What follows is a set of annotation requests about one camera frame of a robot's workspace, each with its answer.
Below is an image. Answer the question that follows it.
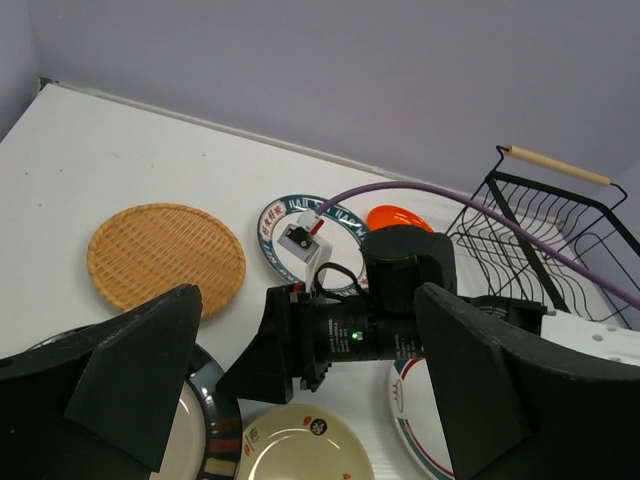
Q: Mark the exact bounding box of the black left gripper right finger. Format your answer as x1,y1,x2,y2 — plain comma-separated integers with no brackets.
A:
414,283,639,479

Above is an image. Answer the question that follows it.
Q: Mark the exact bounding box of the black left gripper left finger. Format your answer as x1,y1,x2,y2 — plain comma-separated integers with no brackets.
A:
1,284,202,479

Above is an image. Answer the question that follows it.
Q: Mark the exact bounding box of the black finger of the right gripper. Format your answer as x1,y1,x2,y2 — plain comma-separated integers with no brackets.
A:
216,331,293,404

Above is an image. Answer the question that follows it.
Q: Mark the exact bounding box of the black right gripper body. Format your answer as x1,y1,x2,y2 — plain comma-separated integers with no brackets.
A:
259,224,544,394

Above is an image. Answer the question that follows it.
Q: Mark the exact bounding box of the white plate green red rim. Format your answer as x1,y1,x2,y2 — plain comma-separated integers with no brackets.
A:
387,359,455,479

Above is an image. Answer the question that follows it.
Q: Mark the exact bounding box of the cream patterned plate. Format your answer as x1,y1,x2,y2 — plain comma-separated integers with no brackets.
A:
236,405,375,480

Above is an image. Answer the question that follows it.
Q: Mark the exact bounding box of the dark rimmed ceramic plate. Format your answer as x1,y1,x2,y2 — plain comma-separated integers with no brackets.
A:
24,324,244,480

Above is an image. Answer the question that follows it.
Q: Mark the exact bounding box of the white plate blue lettered rim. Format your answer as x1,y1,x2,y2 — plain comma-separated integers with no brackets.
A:
256,194,369,288

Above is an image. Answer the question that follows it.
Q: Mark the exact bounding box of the orange plastic plate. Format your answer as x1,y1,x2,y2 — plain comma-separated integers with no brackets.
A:
366,205,433,232

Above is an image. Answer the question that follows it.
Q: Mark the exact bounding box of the woven bamboo plate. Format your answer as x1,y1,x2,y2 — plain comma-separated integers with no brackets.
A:
86,203,246,318

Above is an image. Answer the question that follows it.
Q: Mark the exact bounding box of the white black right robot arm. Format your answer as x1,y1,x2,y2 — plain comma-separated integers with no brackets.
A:
217,225,639,479

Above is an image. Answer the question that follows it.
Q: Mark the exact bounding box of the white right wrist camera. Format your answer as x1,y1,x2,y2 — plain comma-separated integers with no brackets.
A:
278,210,333,293

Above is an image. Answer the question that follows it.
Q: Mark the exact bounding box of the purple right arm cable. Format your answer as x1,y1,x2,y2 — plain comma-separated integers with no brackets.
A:
317,181,640,310

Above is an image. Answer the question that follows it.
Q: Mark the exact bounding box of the black wire dish rack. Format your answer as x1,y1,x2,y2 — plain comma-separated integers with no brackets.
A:
447,145,639,330

